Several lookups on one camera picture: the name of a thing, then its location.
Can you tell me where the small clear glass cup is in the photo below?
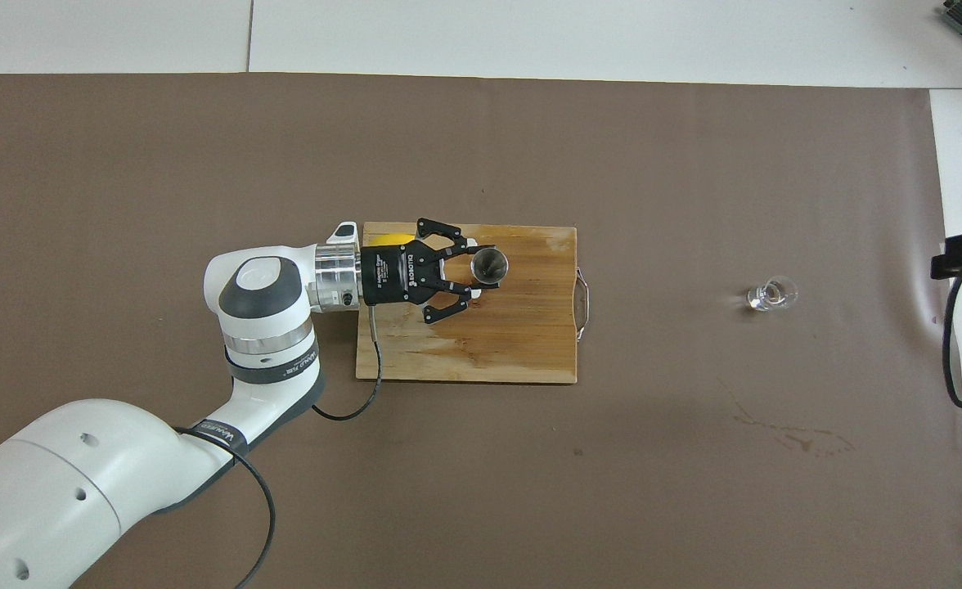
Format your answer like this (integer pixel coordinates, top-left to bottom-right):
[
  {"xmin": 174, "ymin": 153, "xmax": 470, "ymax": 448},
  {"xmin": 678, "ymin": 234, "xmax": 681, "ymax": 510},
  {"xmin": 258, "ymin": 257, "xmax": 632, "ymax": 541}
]
[{"xmin": 745, "ymin": 277, "xmax": 800, "ymax": 312}]

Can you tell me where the brown paper table mat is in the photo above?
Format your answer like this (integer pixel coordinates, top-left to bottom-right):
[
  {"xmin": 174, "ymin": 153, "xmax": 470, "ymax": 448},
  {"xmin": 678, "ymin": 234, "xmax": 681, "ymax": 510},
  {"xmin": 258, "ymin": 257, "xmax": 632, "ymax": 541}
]
[{"xmin": 0, "ymin": 72, "xmax": 962, "ymax": 589}]

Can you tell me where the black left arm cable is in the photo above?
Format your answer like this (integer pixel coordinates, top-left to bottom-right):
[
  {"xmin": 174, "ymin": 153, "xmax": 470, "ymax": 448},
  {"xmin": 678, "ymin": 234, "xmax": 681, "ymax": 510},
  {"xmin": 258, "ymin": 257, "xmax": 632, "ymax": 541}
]
[{"xmin": 174, "ymin": 305, "xmax": 384, "ymax": 589}]

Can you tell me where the steel double jigger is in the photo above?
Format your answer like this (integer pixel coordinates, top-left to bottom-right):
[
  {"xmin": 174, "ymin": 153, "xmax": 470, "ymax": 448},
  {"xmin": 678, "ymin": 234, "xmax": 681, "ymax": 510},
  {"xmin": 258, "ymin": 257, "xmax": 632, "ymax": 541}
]
[{"xmin": 470, "ymin": 248, "xmax": 510, "ymax": 290}]

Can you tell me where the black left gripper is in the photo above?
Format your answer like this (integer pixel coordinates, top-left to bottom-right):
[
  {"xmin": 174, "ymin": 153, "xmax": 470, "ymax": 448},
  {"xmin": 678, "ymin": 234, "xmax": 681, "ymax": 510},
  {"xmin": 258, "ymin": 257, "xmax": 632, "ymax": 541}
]
[{"xmin": 358, "ymin": 218, "xmax": 497, "ymax": 326}]

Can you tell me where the wooden cutting board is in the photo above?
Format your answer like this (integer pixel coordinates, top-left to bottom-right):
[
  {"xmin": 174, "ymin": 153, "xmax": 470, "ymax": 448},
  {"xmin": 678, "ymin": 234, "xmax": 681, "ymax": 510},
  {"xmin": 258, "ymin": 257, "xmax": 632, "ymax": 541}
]
[{"xmin": 356, "ymin": 222, "xmax": 590, "ymax": 384}]

